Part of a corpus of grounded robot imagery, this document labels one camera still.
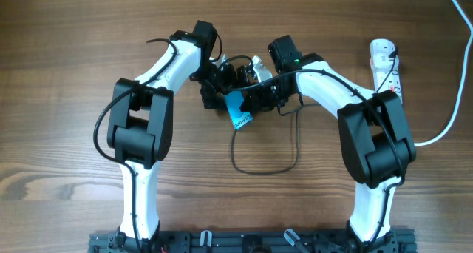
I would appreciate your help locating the blue Galaxy smartphone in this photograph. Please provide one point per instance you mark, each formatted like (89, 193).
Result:
(233, 101)

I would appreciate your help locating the white power strip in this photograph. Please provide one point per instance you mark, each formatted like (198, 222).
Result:
(384, 62)

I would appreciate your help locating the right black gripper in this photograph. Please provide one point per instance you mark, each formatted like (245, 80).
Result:
(260, 104)

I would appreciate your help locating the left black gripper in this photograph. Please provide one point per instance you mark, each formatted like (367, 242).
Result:
(230, 82)

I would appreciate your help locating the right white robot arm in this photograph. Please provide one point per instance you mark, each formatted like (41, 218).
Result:
(376, 142)

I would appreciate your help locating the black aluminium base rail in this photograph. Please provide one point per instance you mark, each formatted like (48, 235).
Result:
(323, 240)

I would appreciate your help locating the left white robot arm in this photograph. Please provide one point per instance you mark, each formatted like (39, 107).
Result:
(140, 126)

